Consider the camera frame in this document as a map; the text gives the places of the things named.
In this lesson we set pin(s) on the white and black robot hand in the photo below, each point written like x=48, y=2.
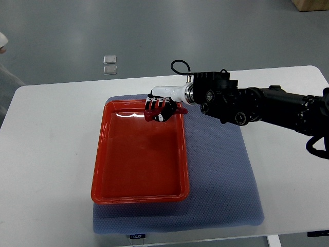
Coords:
x=165, y=96

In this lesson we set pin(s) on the red chili pepper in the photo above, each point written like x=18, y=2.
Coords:
x=163, y=114

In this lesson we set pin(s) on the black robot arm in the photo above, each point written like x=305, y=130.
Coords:
x=219, y=97

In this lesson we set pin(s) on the red plastic tray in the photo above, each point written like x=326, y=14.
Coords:
x=139, y=161

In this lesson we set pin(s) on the upper metal floor plate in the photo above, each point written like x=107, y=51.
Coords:
x=109, y=59

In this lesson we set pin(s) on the blue-grey textured mat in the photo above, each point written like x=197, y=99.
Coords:
x=223, y=190

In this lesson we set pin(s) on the black label tag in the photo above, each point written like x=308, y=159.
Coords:
x=137, y=236

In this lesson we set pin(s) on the person in white clothing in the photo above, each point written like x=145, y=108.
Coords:
x=9, y=84

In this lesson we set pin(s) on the cardboard box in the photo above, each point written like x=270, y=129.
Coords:
x=311, y=5

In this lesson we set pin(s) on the white table leg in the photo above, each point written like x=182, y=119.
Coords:
x=273, y=241

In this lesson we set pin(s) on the black table control panel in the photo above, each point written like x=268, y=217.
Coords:
x=318, y=233

